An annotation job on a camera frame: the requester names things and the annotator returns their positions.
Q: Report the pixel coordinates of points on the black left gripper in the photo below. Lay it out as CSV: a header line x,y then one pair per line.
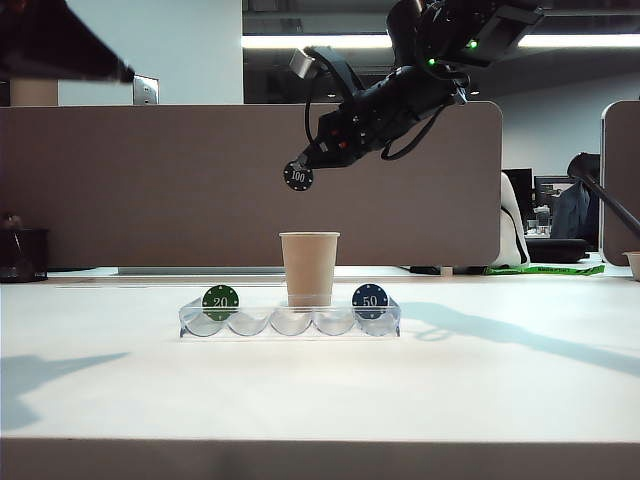
x,y
10,17

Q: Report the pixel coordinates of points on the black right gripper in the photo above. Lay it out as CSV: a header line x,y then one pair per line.
x,y
352,132

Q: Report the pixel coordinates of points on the black 100 poker chip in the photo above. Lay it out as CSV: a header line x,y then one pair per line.
x,y
298,179

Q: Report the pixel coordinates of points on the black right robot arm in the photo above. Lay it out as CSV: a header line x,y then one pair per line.
x,y
415,85

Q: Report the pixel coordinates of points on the brown paper cup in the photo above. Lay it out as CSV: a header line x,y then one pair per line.
x,y
310,265

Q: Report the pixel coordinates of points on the blue 50 poker chip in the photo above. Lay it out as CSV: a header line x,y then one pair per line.
x,y
370,300

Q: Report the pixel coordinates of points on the green 20 poker chip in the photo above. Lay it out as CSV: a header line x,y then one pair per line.
x,y
220,301

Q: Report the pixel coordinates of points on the clear acrylic chip tray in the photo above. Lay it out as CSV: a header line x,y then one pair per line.
x,y
250,328

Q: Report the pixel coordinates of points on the white ceiling light strip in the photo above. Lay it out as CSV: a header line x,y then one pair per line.
x,y
280,42

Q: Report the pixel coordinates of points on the wide brown desk partition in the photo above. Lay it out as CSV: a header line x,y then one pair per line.
x,y
150,190

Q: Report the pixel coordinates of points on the black mesh pen holder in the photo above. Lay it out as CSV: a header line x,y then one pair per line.
x,y
25,255

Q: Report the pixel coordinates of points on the black monitor with dark screen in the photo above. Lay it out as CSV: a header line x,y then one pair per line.
x,y
520,187

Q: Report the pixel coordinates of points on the white chair back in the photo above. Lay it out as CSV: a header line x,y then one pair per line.
x,y
512,225

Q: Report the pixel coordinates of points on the black monitor with lit screen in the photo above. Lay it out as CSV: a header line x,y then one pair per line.
x,y
547,192

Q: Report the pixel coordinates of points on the person in blue jacket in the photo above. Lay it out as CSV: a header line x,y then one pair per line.
x,y
572,215

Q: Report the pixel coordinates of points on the black slanted pole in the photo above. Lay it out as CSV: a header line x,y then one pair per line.
x,y
615,202

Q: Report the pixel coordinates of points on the narrow brown desk partition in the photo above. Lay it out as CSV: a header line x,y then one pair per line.
x,y
622,145

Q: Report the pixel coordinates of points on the beige paper bowl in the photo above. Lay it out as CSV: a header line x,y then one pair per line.
x,y
632,267

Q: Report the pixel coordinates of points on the black camera bracket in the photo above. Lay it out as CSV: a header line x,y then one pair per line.
x,y
340,70

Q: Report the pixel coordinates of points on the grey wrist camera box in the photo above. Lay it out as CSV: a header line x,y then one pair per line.
x,y
301,62

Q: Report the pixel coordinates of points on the metal wall plate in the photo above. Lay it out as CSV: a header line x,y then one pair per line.
x,y
147,92

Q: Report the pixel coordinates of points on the grey metal partition rail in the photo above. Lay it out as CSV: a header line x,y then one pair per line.
x,y
200,271

